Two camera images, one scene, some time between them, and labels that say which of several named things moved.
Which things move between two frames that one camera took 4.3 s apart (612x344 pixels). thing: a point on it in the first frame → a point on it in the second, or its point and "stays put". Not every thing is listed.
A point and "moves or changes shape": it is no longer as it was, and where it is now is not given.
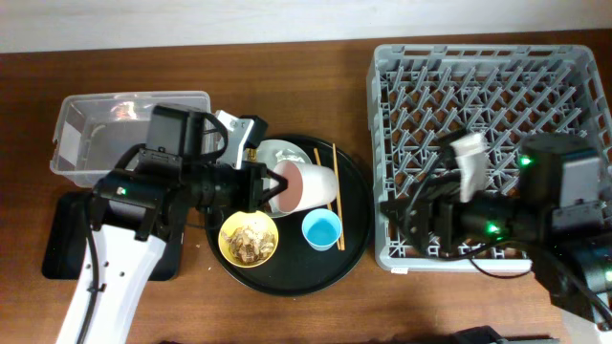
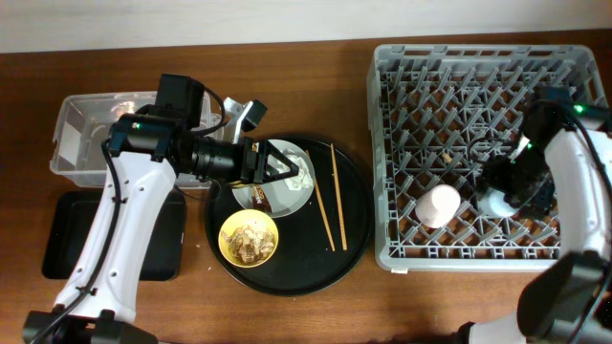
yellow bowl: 248,240 stays put
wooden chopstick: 338,197 stays put
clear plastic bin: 96,131 stays put
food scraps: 248,247 stays put
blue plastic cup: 321,228 moves or changes shape
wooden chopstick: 317,159 → 317,193
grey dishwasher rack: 503,93 stays put
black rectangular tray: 67,233 stays put
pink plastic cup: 308,186 moves or changes shape
